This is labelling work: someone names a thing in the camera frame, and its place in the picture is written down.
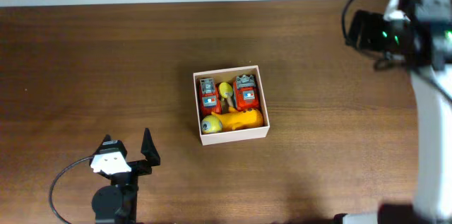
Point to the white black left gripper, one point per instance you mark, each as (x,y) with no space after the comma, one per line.
(150,153)

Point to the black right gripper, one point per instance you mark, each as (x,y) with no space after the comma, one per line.
(366,37)

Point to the yellow grey toy ball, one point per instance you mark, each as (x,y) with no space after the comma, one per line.
(211,125)

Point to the red toy fire truck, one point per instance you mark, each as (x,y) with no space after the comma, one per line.
(209,97)

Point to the orange ball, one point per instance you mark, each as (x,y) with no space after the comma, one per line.
(237,120)

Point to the yellow wooden rattle drum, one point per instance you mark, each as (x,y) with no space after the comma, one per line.
(227,93)

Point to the red toy tank vehicle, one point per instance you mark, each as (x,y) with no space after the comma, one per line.
(245,93)

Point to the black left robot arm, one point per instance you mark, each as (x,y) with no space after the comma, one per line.
(117,202)

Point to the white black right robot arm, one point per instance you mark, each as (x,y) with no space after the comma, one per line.
(430,77)

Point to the pink cardboard box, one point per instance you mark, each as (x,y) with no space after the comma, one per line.
(228,75)

